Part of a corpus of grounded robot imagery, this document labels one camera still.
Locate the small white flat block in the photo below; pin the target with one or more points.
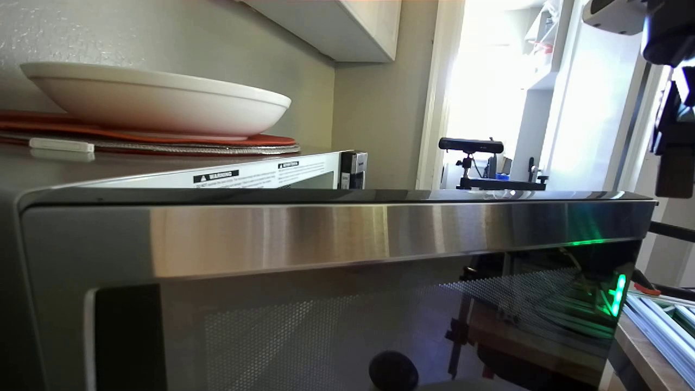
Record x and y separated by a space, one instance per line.
61 147

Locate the black camera on mount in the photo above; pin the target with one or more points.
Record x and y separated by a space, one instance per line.
470 143

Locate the white shallow bowl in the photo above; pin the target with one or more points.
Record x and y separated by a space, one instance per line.
159 99

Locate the red flat mat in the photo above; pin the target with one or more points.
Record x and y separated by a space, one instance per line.
144 134

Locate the stainless steel microwave door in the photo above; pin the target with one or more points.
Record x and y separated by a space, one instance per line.
289 239

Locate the white wall cabinet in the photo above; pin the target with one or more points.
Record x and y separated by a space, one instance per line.
340 24

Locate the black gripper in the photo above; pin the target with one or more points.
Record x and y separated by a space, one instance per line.
674 28

